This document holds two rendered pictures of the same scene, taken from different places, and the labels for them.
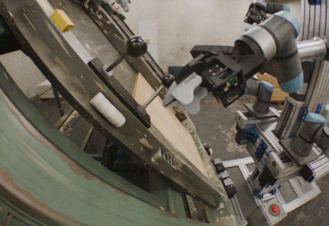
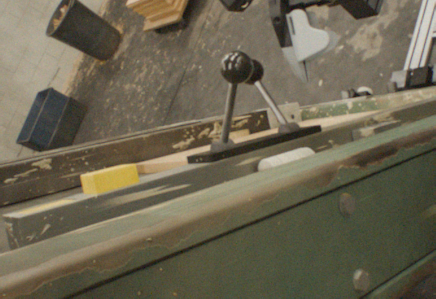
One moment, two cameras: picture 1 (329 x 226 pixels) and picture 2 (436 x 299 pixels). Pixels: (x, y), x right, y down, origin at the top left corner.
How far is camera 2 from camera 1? 44 cm
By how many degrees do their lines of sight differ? 15
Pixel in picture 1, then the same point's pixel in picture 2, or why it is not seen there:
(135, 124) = (311, 143)
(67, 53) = (183, 188)
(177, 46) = not seen: outside the picture
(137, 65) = (109, 163)
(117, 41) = (30, 183)
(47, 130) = not seen: hidden behind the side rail
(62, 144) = not seen: hidden behind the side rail
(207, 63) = not seen: outside the picture
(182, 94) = (311, 43)
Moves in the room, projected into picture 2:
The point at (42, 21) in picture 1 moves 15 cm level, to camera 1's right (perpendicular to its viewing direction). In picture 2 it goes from (104, 210) to (163, 73)
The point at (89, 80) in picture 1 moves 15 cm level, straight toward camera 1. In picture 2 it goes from (233, 173) to (339, 113)
